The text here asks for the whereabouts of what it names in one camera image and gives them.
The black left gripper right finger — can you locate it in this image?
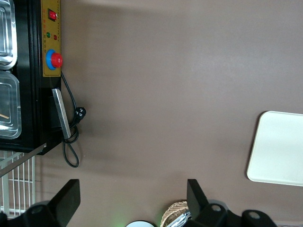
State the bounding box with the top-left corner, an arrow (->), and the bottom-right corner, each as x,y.
187,179 -> 230,227

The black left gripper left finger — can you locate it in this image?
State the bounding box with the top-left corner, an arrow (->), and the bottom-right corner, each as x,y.
22,179 -> 81,227

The beige plastic tray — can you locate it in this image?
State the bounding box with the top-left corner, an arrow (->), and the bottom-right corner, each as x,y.
246,110 -> 303,189

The oval wicker basket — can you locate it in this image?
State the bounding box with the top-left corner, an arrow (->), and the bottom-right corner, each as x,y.
160,200 -> 190,227

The grey metal strip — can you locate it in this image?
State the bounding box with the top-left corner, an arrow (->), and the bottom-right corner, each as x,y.
0,144 -> 47,178

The silver metal plate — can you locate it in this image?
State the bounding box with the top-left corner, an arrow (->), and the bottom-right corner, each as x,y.
51,87 -> 72,140

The stainless steel pan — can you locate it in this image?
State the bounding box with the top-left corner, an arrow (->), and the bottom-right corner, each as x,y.
0,70 -> 22,140
0,0 -> 18,70

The black food warmer appliance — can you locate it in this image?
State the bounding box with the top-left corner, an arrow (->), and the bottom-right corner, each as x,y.
0,0 -> 62,156

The red round knob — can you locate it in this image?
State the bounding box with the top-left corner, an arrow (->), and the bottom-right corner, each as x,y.
45,49 -> 64,71

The yellow control panel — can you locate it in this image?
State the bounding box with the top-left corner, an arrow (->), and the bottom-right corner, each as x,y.
40,0 -> 62,78

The white wire rack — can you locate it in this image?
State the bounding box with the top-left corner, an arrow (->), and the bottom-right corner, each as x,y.
0,151 -> 36,217

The black power cable with plug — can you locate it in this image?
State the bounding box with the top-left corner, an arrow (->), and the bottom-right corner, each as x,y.
60,70 -> 87,168

